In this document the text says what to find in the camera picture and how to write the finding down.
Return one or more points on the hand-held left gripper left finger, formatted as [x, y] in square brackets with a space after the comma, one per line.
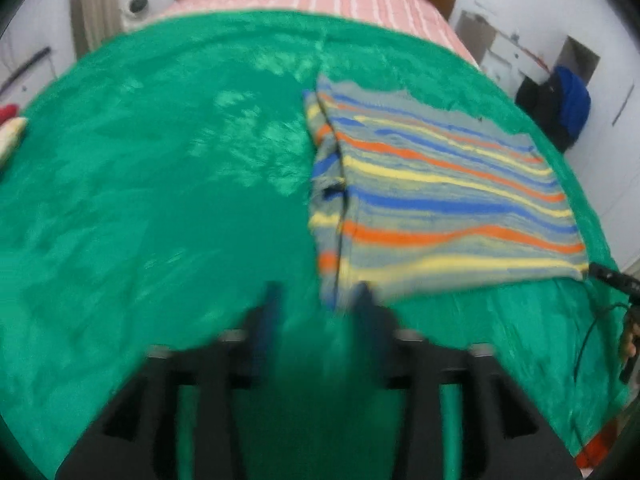
[267, 320]

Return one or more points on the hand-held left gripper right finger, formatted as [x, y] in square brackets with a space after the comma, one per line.
[367, 320]

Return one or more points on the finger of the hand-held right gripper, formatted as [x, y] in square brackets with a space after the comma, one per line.
[612, 277]

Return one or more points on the striped knit sweater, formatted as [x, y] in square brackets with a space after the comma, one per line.
[440, 195]

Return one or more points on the person's right hand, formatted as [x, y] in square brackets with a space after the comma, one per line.
[628, 345]

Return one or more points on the green blanket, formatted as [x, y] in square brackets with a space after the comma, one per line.
[165, 185]

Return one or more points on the orange cloth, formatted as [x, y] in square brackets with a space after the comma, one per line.
[597, 447]

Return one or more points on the blue jacket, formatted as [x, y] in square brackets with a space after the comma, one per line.
[573, 102]

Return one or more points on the white desk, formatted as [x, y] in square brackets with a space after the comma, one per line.
[505, 55]

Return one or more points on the red cloth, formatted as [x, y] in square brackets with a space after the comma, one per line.
[7, 112]

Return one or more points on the round dark device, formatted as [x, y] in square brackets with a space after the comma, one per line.
[138, 4]

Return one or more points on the dark stick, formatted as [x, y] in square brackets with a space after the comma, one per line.
[25, 67]

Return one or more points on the beige curtain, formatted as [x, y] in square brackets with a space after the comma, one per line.
[92, 7]

